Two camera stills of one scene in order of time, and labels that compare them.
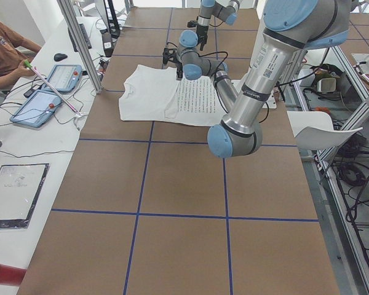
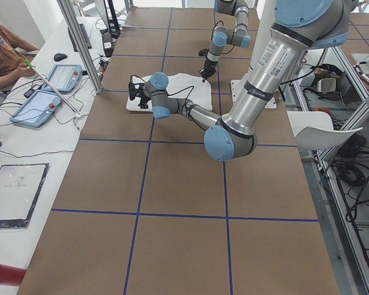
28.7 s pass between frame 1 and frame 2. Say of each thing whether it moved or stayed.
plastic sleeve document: stayed
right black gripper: moved
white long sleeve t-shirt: moved
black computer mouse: stayed
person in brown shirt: stayed
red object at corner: stayed
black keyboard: stayed
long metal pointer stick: stayed
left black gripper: moved
